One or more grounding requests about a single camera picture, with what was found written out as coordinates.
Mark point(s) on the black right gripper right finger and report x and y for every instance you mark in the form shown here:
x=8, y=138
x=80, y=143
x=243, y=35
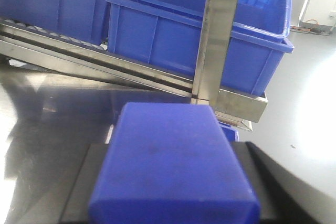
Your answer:
x=277, y=205

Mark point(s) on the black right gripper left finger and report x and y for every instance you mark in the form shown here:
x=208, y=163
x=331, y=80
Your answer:
x=77, y=204

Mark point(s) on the blue plastic bottle part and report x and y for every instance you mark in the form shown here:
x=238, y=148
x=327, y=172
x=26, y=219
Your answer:
x=171, y=163

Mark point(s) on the middle blue storage bin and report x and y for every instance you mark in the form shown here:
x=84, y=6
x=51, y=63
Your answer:
x=170, y=41

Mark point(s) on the blue storage bin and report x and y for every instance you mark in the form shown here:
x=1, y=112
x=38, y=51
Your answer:
x=85, y=20
x=170, y=41

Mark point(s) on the left blue storage bin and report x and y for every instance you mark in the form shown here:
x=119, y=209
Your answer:
x=85, y=20

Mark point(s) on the stainless steel table rack frame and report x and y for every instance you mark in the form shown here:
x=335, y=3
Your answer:
x=231, y=107

